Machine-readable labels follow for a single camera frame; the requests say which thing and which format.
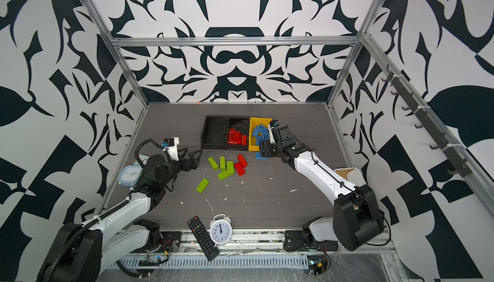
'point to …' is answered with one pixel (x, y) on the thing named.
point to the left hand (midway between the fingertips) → (194, 146)
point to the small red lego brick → (244, 140)
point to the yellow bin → (254, 122)
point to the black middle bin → (240, 124)
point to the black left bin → (213, 132)
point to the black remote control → (202, 237)
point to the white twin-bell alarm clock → (220, 230)
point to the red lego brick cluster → (240, 165)
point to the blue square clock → (129, 175)
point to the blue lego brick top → (258, 156)
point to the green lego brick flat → (223, 175)
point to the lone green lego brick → (202, 185)
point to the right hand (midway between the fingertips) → (267, 144)
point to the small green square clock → (144, 158)
